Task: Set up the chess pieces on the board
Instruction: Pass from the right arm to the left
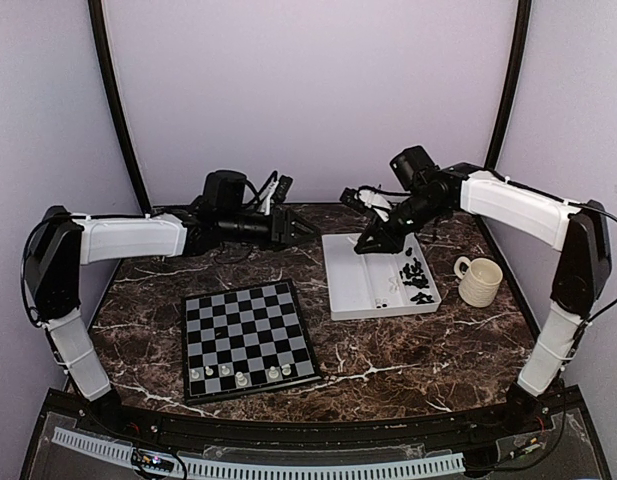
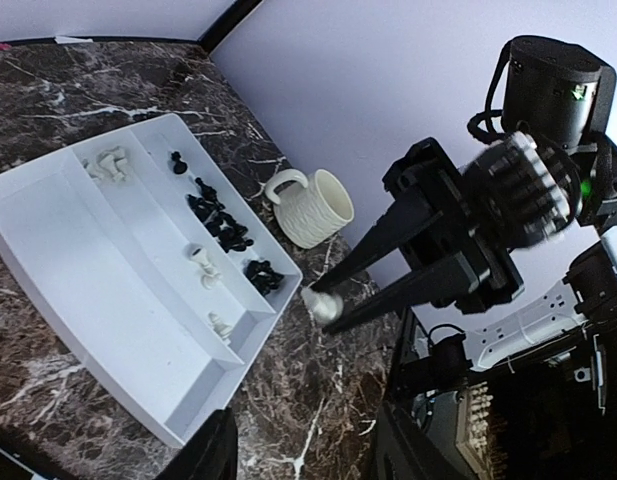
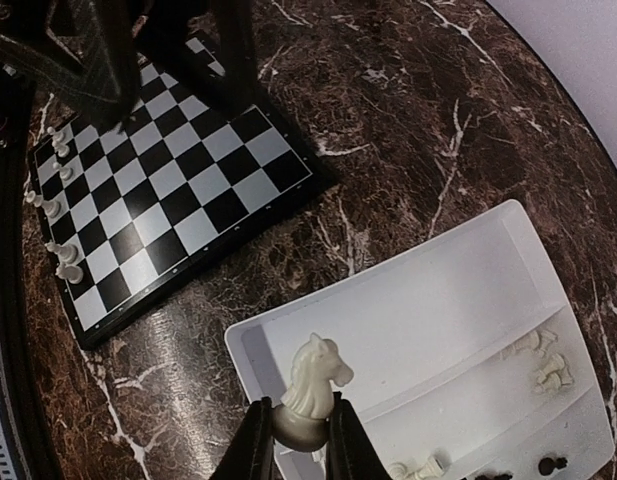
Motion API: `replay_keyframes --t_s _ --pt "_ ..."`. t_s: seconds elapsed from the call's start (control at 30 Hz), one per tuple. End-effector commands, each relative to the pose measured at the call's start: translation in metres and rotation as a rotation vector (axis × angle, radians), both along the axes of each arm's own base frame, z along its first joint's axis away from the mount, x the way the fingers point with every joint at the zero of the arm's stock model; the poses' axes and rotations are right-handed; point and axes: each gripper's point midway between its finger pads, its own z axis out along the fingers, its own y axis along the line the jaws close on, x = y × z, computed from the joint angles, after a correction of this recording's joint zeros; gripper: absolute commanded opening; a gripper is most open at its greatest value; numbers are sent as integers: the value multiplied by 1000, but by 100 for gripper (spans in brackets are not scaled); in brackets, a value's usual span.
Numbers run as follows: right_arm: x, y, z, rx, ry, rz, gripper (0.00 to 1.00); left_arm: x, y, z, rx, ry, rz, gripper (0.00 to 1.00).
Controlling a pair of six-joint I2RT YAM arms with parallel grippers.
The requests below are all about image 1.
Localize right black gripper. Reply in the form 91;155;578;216
355;191;447;254

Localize white plastic compartment tray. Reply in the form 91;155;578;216
322;233;441;321

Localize pile of white chess pieces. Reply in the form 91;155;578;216
374;276;403;309

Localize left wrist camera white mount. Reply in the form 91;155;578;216
256;171;294;215

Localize pile of black chess pieces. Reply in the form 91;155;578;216
399;247;434;305

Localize left black frame post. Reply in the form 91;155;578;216
87;0;152;213

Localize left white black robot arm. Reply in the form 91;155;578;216
20;169;320;436

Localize right black frame post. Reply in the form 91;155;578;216
484;0;532;169

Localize white slotted cable duct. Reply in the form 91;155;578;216
51;426;465;480

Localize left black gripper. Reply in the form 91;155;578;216
219;207;321;252

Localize black front rail base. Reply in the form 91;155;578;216
21;387;610;479

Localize black frame post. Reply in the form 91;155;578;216
484;0;532;169
87;0;152;213

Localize black grey chessboard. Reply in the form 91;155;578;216
181;279;322;405

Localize cream ribbed mug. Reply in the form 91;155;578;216
454;256;503;308

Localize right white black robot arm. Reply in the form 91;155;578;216
340;146;614;397

